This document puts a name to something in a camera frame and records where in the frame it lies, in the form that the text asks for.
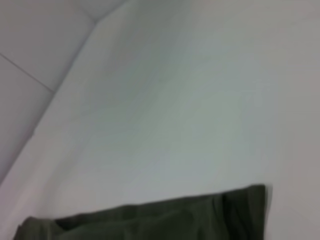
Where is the dark green FREE t-shirt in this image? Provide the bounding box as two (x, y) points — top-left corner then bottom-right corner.
(12, 183), (267, 240)

